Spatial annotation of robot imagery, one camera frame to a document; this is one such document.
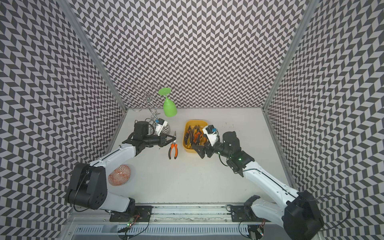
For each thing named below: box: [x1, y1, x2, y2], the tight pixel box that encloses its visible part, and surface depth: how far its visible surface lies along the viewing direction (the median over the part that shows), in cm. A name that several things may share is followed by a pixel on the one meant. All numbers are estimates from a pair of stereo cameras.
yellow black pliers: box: [184, 125, 193, 149], surface depth 99 cm
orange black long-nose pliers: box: [193, 124, 201, 146], surface depth 98 cm
